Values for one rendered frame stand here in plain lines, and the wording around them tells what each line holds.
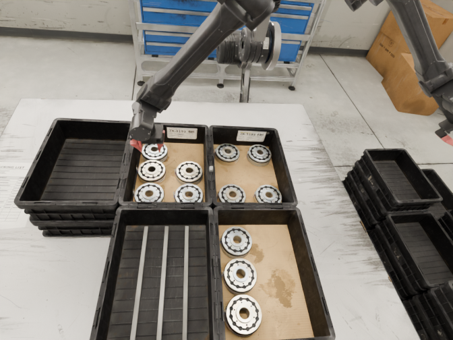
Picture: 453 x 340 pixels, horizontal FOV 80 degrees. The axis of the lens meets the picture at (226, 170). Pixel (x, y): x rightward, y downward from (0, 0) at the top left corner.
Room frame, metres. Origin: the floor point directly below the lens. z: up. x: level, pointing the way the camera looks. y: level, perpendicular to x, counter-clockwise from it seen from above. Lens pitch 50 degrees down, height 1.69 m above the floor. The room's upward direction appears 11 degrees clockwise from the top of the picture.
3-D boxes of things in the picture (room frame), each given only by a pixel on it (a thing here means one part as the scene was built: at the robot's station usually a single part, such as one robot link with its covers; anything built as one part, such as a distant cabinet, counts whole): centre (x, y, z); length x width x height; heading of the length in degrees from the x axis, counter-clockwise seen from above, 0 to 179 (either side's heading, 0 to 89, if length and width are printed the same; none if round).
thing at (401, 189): (1.18, -1.01, 0.37); 0.40 x 0.30 x 0.45; 17
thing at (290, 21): (2.71, -0.14, 0.60); 0.72 x 0.03 x 0.56; 107
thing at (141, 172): (0.63, 0.28, 0.86); 0.10 x 0.10 x 0.01
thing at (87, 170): (0.58, 0.50, 0.87); 0.40 x 0.30 x 0.11; 13
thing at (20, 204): (0.58, 0.50, 0.92); 0.40 x 0.30 x 0.02; 13
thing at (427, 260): (0.79, -1.13, 0.31); 0.40 x 0.30 x 0.34; 17
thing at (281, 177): (0.71, -0.08, 0.87); 0.40 x 0.30 x 0.11; 13
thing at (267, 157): (0.84, -0.13, 0.86); 0.10 x 0.10 x 0.01
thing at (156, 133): (0.63, 0.28, 1.08); 0.10 x 0.07 x 0.07; 103
